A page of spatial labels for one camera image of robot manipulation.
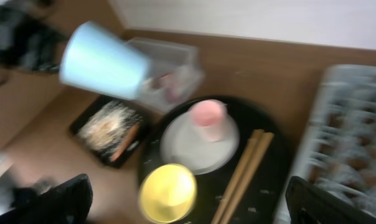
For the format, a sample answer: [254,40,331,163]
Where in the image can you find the round black tray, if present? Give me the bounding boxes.
[137,95,293,224]

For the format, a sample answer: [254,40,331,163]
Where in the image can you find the orange carrot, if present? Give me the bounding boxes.
[111,123,140,162]

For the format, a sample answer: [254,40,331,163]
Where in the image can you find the pink plastic cup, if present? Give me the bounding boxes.
[188,99,227,142]

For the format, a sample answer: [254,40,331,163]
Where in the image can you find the clear plastic bin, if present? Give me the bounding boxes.
[128,37,205,113]

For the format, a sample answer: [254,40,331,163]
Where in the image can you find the rice and food scraps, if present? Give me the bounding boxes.
[77,101,143,162]

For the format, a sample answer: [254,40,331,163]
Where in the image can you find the wooden chopstick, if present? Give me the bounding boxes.
[220,132,274,224]
[211,129,264,224]

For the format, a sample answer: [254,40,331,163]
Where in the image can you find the grey dishwasher rack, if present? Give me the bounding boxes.
[290,65,376,218]

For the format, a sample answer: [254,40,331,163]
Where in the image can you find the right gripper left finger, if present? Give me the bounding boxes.
[0,174,93,224]

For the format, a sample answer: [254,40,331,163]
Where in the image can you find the yellow bowl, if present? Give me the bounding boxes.
[138,164,197,223]

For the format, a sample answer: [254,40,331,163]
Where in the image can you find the black rectangular tray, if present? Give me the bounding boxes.
[68,95,151,169]

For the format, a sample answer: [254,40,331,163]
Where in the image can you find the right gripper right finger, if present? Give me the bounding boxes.
[285,176,376,224]

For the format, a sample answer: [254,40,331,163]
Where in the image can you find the grey plate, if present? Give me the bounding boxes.
[160,113,240,175]

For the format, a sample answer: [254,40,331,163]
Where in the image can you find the blue plastic cup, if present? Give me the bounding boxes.
[59,22,151,100]

